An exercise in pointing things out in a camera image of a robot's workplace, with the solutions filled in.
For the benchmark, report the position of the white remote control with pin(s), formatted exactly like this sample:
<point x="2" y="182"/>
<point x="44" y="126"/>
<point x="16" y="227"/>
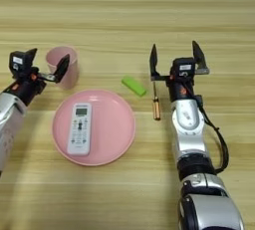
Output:
<point x="79" y="131"/>

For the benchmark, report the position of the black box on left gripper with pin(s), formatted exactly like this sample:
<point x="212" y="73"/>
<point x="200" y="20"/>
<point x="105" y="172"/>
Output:
<point x="20" y="63"/>

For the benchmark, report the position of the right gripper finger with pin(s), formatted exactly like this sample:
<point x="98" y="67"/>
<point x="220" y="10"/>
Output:
<point x="153" y="63"/>
<point x="199" y="59"/>

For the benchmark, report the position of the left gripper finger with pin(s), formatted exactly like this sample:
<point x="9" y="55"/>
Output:
<point x="62" y="66"/>
<point x="33" y="54"/>

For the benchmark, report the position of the pink plastic cup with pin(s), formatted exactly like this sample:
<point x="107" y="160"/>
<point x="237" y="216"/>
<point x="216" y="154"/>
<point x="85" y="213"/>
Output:
<point x="71" y="71"/>

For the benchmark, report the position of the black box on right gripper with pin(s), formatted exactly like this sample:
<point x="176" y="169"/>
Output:
<point x="184" y="68"/>

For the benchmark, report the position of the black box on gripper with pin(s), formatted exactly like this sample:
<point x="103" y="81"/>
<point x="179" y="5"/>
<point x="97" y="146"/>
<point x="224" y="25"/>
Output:
<point x="184" y="68"/>
<point x="20" y="63"/>

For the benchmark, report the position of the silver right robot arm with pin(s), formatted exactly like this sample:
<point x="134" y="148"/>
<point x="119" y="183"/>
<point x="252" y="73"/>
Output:
<point x="192" y="127"/>

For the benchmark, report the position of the pink round plate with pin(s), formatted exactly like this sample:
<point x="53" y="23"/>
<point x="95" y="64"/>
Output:
<point x="109" y="134"/>

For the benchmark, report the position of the green rectangular block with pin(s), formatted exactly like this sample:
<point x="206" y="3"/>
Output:
<point x="133" y="86"/>

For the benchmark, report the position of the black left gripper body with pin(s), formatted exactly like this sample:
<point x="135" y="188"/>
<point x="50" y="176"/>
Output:
<point x="28" y="89"/>

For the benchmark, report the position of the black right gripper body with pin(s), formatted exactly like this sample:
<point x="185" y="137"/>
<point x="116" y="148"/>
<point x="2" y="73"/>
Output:
<point x="181" y="89"/>

